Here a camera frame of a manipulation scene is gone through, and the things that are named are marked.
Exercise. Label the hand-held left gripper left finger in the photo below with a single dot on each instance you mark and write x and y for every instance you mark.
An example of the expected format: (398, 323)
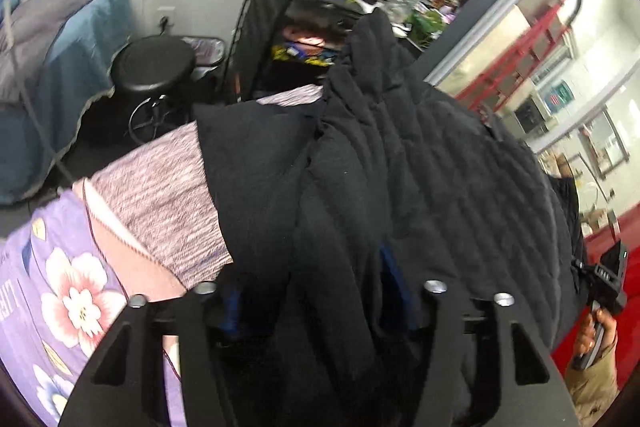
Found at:
(230, 309)

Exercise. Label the red ladder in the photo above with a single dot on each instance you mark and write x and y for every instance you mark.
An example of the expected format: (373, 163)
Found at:
(540, 37)

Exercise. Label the wall outlet with plug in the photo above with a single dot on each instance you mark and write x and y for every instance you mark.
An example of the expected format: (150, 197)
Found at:
(166, 19)

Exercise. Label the purple floral blanket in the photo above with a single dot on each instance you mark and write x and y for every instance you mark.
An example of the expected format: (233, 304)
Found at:
(50, 267)

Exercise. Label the blue bed cover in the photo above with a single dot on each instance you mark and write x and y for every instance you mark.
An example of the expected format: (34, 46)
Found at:
(75, 77)

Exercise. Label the flag poster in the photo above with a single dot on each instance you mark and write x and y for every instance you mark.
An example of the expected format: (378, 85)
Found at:
(560, 97)

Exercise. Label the person's right forearm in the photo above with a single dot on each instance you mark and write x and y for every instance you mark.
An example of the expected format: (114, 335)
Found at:
(595, 387)

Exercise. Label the person's right hand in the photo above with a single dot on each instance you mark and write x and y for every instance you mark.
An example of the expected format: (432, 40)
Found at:
(609, 329)

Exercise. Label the heathered grey pink blanket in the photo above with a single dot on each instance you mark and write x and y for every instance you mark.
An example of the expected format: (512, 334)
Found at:
(160, 197)

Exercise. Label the black quilted jacket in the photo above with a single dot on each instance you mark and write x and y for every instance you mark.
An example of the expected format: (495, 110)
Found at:
(400, 157)

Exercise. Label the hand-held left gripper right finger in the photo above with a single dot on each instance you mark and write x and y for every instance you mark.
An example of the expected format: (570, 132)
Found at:
(389, 269)

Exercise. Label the black utility cart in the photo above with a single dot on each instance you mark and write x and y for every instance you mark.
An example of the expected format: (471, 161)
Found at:
(265, 7)

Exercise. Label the black round stool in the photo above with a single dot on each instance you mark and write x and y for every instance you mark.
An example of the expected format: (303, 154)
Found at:
(152, 64)

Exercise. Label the green leafy bundle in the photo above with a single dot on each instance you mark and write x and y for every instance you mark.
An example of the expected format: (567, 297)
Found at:
(429, 27)

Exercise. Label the trash bin with plastic liner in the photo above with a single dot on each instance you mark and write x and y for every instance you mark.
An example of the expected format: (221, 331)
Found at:
(207, 52)

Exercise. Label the colourful snack packets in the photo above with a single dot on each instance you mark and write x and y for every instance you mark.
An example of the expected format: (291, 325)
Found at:
(300, 53)

